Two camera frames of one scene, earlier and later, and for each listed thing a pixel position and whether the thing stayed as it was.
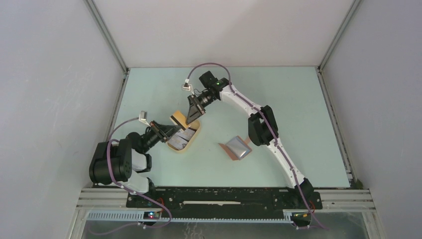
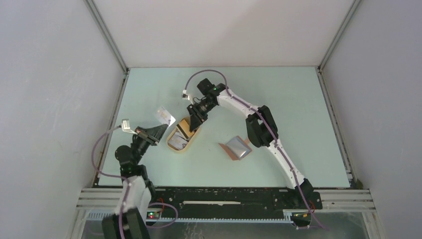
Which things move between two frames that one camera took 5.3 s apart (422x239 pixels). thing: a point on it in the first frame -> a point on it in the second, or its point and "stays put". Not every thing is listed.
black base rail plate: [194, 202] stays put
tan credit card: [179, 116] -> [185, 127]
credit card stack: [180, 140] stays put
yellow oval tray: [180, 139] stays put
